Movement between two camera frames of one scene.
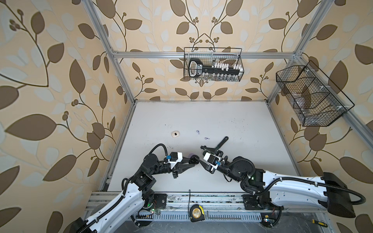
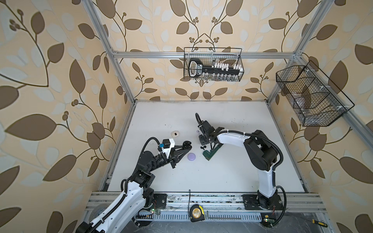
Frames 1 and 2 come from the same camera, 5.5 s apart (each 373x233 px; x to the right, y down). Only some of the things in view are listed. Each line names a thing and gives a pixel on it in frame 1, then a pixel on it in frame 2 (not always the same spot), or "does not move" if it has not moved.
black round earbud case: (194, 159) -> (186, 145)
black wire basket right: (315, 100) does not move
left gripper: (181, 170) -> (174, 156)
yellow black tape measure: (196, 213) does not move
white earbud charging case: (175, 134) does not move
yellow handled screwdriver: (313, 221) does not move
